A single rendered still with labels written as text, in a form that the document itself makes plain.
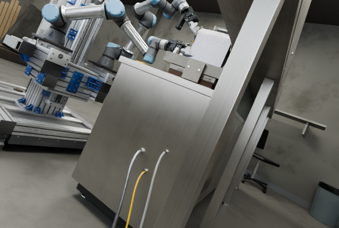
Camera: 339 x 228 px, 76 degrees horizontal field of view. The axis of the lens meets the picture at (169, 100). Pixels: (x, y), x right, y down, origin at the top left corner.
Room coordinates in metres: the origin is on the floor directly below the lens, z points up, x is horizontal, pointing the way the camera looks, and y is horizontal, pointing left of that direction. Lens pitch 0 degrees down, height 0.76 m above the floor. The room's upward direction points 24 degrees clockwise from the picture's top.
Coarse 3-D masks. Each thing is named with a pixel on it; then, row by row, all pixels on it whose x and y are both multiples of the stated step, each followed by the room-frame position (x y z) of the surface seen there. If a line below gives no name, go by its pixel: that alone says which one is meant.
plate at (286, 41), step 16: (224, 0) 0.71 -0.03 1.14; (240, 0) 0.67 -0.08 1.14; (288, 0) 0.58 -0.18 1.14; (304, 0) 0.65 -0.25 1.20; (224, 16) 0.81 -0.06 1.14; (240, 16) 0.77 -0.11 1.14; (288, 16) 0.65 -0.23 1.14; (304, 16) 0.93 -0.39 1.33; (272, 32) 0.78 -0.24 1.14; (288, 32) 0.73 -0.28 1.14; (272, 48) 0.91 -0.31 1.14; (288, 48) 0.87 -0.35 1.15; (272, 64) 1.08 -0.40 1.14; (288, 64) 1.31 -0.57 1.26; (256, 80) 1.50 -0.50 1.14; (272, 96) 1.76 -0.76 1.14; (272, 112) 2.63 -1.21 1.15
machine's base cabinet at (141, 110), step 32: (128, 96) 1.25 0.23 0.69; (160, 96) 1.16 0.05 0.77; (192, 96) 1.09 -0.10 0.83; (96, 128) 1.30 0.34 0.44; (128, 128) 1.21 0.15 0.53; (160, 128) 1.13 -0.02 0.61; (192, 128) 1.06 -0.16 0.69; (96, 160) 1.26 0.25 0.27; (128, 160) 1.17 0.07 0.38; (160, 160) 1.10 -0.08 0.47; (224, 160) 2.13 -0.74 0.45; (96, 192) 1.22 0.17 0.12; (128, 192) 1.14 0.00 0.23; (160, 192) 1.07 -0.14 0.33; (128, 224) 1.15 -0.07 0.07
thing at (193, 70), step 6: (192, 60) 1.17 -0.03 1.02; (186, 66) 1.18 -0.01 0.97; (192, 66) 1.16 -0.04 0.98; (198, 66) 1.15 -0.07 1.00; (204, 66) 1.14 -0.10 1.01; (186, 72) 1.17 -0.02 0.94; (192, 72) 1.16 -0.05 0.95; (198, 72) 1.14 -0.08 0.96; (186, 78) 1.17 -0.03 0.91; (192, 78) 1.15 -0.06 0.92; (198, 78) 1.14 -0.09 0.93
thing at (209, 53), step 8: (192, 48) 1.42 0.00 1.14; (200, 48) 1.40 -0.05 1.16; (208, 48) 1.38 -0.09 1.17; (216, 48) 1.36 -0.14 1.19; (224, 48) 1.33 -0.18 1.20; (192, 56) 1.41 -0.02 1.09; (200, 56) 1.39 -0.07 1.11; (208, 56) 1.37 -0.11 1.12; (216, 56) 1.35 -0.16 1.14; (224, 56) 1.33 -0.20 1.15; (216, 64) 1.34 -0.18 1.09
